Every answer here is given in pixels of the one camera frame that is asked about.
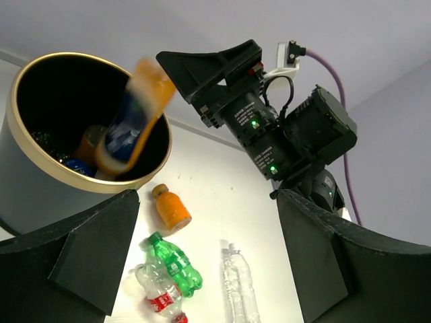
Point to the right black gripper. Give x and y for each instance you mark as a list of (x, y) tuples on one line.
[(212, 81)]

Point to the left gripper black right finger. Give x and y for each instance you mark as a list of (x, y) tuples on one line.
[(346, 273)]

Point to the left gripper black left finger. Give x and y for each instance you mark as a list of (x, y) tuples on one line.
[(69, 271)]

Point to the tall orange bottle blue label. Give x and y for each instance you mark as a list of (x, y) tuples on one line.
[(147, 93)]

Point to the clear bottle red label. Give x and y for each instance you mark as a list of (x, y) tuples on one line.
[(161, 292)]

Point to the clear crushed bottle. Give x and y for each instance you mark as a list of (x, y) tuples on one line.
[(237, 282)]

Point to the green plastic soda bottle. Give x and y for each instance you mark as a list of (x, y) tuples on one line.
[(177, 263)]

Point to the small orange juice bottle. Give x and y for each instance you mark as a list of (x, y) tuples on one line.
[(170, 208)]

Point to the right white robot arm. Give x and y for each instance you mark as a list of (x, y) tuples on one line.
[(291, 147)]

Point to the black bin with gold rim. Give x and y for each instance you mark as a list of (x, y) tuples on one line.
[(61, 95)]

